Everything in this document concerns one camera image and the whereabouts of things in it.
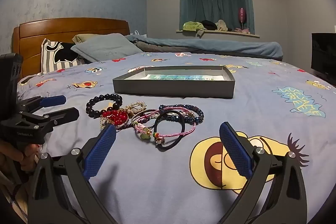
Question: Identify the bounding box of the blue duvet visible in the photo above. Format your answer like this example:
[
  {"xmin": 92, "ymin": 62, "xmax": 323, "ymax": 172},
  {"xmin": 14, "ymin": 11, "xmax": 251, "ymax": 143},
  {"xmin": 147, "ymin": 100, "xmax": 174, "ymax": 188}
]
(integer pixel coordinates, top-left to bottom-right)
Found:
[{"xmin": 125, "ymin": 34, "xmax": 284, "ymax": 62}]

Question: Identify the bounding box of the wooden headboard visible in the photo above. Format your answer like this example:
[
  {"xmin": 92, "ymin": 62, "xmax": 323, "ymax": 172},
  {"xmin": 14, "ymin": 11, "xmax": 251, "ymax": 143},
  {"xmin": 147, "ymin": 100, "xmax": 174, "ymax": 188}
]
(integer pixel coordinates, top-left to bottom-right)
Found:
[{"xmin": 13, "ymin": 17, "xmax": 131, "ymax": 75}]

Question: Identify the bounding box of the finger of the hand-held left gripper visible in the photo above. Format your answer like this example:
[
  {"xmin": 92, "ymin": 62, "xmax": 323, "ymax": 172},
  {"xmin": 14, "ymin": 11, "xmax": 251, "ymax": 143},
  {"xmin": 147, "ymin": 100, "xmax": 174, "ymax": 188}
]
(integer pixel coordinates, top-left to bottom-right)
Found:
[
  {"xmin": 17, "ymin": 95, "xmax": 67, "ymax": 116},
  {"xmin": 23, "ymin": 107, "xmax": 80, "ymax": 130}
]

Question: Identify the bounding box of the dark blue bead bracelet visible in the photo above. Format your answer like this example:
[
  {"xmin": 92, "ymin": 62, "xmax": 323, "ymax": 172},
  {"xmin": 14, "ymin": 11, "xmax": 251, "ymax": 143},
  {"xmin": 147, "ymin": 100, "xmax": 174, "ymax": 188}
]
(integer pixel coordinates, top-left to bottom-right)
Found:
[{"xmin": 159, "ymin": 104, "xmax": 205, "ymax": 125}]

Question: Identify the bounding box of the red bead bracelet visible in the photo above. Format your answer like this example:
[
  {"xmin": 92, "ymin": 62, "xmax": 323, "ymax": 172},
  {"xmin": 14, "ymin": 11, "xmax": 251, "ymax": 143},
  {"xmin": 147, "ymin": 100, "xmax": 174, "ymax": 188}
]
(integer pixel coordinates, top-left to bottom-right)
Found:
[{"xmin": 101, "ymin": 108, "xmax": 130, "ymax": 126}]

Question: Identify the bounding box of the cartoon printed bed sheet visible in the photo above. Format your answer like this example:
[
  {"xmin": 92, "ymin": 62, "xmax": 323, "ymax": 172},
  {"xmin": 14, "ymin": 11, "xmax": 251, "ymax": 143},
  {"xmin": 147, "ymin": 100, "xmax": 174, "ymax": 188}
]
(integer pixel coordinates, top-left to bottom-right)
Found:
[{"xmin": 16, "ymin": 52, "xmax": 336, "ymax": 224}]

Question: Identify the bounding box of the pink cord charm bracelet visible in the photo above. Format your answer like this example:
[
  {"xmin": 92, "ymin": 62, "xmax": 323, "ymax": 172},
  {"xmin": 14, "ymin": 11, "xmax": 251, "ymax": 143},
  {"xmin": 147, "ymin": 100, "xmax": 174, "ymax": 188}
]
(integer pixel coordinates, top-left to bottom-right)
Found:
[{"xmin": 155, "ymin": 108, "xmax": 197, "ymax": 139}]

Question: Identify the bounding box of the person's left hand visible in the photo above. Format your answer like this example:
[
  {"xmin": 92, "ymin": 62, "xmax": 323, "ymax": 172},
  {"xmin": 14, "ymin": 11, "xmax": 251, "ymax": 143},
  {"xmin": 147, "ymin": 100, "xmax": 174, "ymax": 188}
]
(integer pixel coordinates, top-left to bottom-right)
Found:
[{"xmin": 0, "ymin": 138, "xmax": 40, "ymax": 180}]

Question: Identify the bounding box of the black bead bracelet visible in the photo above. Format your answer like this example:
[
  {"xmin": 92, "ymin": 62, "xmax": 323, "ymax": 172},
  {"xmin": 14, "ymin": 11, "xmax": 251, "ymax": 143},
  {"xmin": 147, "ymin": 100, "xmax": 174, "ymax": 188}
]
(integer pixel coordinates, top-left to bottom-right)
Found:
[{"xmin": 86, "ymin": 93, "xmax": 123, "ymax": 119}]

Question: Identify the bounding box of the grey blanket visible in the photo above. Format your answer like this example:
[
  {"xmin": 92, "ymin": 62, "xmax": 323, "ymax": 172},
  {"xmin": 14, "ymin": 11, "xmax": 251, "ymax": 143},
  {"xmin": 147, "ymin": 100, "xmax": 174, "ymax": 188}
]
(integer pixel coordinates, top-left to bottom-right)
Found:
[{"xmin": 134, "ymin": 41, "xmax": 283, "ymax": 61}]

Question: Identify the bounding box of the grey cardboard box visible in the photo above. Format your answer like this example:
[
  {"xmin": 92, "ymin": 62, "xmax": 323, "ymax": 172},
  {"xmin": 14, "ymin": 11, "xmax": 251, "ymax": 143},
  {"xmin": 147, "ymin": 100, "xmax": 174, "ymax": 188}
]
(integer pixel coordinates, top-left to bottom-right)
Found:
[{"xmin": 112, "ymin": 65, "xmax": 236, "ymax": 99}]

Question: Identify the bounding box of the pink braided cord bracelet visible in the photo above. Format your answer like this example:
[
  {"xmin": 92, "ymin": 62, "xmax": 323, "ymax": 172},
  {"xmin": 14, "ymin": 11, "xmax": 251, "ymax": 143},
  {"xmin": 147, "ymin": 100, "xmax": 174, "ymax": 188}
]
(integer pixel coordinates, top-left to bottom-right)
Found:
[{"xmin": 133, "ymin": 109, "xmax": 164, "ymax": 145}]

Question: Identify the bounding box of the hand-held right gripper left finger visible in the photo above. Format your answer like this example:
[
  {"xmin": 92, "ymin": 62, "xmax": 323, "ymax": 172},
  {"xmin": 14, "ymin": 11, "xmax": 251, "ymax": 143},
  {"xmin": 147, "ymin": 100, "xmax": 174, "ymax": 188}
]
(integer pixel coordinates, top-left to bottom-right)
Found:
[{"xmin": 28, "ymin": 124, "xmax": 117, "ymax": 224}]

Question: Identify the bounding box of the grey-blue pillow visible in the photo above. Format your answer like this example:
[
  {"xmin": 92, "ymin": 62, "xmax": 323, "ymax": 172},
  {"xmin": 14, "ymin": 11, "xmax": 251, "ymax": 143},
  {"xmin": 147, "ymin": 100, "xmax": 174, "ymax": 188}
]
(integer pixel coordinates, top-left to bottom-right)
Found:
[{"xmin": 70, "ymin": 33, "xmax": 144, "ymax": 63}]

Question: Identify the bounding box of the window sill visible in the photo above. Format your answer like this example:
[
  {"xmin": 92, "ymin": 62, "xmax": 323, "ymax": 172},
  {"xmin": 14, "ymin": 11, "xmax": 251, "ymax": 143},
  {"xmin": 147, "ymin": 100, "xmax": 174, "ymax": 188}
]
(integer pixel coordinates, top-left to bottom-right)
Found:
[{"xmin": 176, "ymin": 29, "xmax": 260, "ymax": 38}]

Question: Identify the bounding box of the black cloth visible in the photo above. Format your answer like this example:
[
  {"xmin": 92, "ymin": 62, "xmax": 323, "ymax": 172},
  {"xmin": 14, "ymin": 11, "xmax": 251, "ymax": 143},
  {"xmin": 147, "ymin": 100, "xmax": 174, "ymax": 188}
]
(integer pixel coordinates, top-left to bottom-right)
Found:
[{"xmin": 201, "ymin": 20, "xmax": 218, "ymax": 30}]

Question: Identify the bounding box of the black television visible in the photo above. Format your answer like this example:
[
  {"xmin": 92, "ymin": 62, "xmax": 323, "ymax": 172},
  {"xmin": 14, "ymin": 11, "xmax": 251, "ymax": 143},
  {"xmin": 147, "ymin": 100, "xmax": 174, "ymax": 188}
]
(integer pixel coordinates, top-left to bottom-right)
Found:
[{"xmin": 311, "ymin": 32, "xmax": 336, "ymax": 83}]

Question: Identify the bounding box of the teal curtain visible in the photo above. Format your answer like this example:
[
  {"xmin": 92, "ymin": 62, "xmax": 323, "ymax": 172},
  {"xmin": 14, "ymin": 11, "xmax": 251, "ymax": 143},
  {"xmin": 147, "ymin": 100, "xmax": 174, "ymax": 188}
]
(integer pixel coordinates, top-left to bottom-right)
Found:
[{"xmin": 179, "ymin": 0, "xmax": 255, "ymax": 34}]

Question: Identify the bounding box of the striped cartoon pillow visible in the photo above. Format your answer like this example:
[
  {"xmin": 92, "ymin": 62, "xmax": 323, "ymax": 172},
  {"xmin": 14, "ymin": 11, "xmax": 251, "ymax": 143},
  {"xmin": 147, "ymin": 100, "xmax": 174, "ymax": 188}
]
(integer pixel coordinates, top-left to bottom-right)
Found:
[{"xmin": 41, "ymin": 38, "xmax": 86, "ymax": 74}]

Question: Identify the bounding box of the olive pillow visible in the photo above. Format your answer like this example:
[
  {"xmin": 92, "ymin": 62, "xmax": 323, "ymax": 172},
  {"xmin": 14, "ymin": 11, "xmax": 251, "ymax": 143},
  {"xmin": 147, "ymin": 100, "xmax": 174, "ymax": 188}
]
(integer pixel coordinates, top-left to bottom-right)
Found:
[{"xmin": 72, "ymin": 34, "xmax": 103, "ymax": 44}]

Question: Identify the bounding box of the plaid pajama clothing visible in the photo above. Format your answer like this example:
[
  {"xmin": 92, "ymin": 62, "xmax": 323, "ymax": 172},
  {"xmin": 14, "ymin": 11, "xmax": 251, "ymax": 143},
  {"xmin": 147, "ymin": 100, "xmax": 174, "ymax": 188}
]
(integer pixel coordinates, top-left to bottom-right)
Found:
[{"xmin": 0, "ymin": 169, "xmax": 30, "ymax": 224}]

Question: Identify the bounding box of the beige cloth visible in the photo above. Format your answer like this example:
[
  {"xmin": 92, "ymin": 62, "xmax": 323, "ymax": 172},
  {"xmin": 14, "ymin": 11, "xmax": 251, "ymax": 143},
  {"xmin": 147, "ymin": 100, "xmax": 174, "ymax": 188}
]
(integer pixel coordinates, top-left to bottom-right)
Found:
[{"xmin": 215, "ymin": 20, "xmax": 228, "ymax": 32}]

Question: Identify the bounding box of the blue printed paper sheet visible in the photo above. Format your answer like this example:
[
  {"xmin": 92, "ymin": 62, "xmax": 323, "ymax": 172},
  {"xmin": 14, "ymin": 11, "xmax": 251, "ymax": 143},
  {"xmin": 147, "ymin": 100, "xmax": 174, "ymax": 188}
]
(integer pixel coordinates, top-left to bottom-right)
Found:
[{"xmin": 143, "ymin": 73, "xmax": 224, "ymax": 82}]

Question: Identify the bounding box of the pink balloon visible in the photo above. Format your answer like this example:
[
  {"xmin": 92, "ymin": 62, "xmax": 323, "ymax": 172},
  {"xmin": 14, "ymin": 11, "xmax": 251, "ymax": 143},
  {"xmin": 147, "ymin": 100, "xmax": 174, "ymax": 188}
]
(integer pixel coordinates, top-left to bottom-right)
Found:
[{"xmin": 238, "ymin": 7, "xmax": 247, "ymax": 29}]

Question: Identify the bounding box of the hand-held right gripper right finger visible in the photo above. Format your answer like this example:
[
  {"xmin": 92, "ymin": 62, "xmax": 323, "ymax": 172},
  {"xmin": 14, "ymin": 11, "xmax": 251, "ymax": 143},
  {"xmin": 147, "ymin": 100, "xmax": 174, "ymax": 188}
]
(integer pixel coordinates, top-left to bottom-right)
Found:
[{"xmin": 219, "ymin": 122, "xmax": 307, "ymax": 224}]

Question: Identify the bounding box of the green cloth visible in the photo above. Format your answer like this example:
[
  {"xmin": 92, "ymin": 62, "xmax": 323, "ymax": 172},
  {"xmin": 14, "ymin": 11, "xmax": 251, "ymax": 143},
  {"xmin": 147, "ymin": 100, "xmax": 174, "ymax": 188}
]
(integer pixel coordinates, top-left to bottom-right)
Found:
[{"xmin": 182, "ymin": 21, "xmax": 207, "ymax": 32}]

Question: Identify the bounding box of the black hair tie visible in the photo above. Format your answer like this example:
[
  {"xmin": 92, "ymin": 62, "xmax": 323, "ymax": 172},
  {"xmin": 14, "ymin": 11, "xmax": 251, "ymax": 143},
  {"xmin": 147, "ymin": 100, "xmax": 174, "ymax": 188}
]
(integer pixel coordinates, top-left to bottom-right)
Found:
[{"xmin": 154, "ymin": 112, "xmax": 196, "ymax": 151}]

